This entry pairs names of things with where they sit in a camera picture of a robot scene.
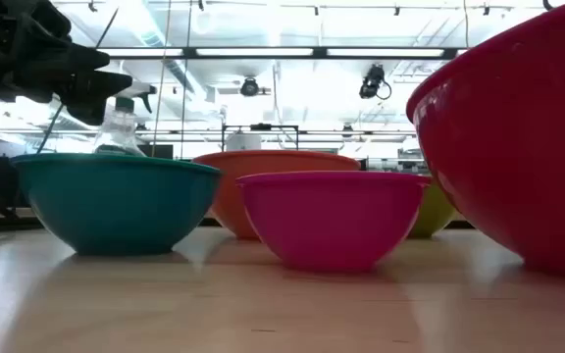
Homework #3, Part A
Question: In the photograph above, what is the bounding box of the large red plastic bowl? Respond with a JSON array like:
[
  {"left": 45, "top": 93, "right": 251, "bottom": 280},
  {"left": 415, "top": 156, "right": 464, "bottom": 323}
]
[{"left": 405, "top": 0, "right": 565, "bottom": 282}]

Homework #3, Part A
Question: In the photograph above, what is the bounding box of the pink plastic bowl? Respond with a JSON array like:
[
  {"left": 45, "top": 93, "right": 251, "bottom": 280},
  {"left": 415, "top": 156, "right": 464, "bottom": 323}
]
[{"left": 235, "top": 170, "right": 432, "bottom": 274}]

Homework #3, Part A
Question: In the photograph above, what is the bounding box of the round black ceiling camera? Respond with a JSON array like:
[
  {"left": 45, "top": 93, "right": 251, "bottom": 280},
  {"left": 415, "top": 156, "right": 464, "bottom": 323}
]
[{"left": 239, "top": 76, "right": 262, "bottom": 98}]

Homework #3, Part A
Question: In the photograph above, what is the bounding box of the yellow-green plastic bowl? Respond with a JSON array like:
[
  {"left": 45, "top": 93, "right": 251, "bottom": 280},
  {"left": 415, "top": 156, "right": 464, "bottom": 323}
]
[{"left": 408, "top": 181, "right": 458, "bottom": 240}]

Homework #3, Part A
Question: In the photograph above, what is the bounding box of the white cylinder container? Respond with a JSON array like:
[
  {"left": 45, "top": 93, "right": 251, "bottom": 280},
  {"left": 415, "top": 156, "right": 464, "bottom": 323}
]
[{"left": 225, "top": 131, "right": 263, "bottom": 152}]

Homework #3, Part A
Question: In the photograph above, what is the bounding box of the teal plastic bowl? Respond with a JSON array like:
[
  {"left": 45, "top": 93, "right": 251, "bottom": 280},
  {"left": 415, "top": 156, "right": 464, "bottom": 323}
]
[{"left": 10, "top": 152, "right": 224, "bottom": 257}]

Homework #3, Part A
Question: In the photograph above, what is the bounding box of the clear spray bottle white trigger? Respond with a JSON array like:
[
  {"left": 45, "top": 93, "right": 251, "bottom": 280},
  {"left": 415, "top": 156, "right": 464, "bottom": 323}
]
[{"left": 93, "top": 81, "right": 158, "bottom": 158}]

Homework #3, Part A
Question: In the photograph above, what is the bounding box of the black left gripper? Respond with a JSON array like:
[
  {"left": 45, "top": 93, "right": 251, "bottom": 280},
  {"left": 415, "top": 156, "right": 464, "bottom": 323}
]
[{"left": 0, "top": 0, "right": 134, "bottom": 126}]

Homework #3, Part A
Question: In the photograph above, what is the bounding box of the black overhead beam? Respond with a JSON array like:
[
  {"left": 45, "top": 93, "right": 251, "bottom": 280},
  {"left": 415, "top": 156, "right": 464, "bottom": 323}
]
[{"left": 96, "top": 46, "right": 469, "bottom": 61}]

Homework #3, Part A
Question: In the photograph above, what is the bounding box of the black ceiling camera with cable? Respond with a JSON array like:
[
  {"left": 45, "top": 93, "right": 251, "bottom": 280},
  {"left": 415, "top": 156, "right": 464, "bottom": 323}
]
[{"left": 358, "top": 63, "right": 393, "bottom": 101}]

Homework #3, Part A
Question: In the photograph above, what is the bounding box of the orange plastic bowl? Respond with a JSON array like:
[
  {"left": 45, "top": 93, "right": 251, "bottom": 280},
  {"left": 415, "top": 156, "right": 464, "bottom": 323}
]
[{"left": 192, "top": 149, "right": 362, "bottom": 241}]

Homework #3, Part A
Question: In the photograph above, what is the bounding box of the thin black diagonal cable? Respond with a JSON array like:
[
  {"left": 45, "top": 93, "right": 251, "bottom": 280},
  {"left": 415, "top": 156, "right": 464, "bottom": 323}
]
[{"left": 35, "top": 6, "right": 121, "bottom": 155}]

